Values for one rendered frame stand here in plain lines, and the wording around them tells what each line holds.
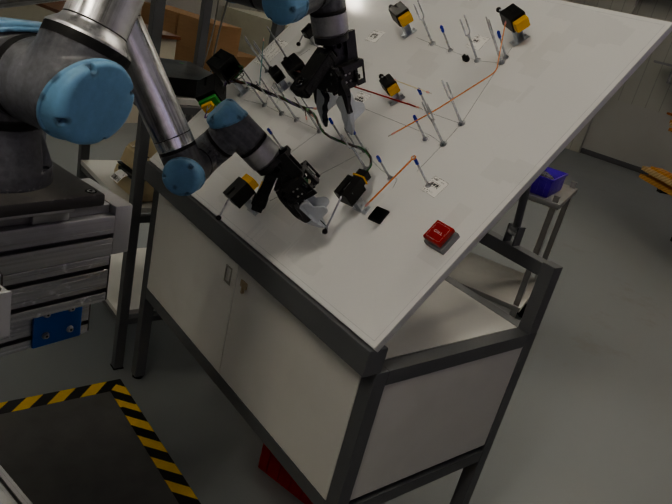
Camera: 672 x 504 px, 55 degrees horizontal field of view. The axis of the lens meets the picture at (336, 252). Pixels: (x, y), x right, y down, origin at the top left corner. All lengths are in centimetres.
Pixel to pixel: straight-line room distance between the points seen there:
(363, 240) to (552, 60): 65
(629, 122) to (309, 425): 944
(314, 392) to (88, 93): 96
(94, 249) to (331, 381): 66
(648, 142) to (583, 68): 898
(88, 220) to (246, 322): 79
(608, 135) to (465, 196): 933
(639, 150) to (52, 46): 1010
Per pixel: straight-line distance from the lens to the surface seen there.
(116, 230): 115
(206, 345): 203
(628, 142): 1070
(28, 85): 91
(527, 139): 155
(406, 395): 154
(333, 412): 155
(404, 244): 146
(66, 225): 110
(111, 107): 91
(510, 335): 177
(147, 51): 126
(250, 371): 183
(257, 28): 903
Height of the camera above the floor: 153
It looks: 22 degrees down
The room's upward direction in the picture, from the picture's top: 14 degrees clockwise
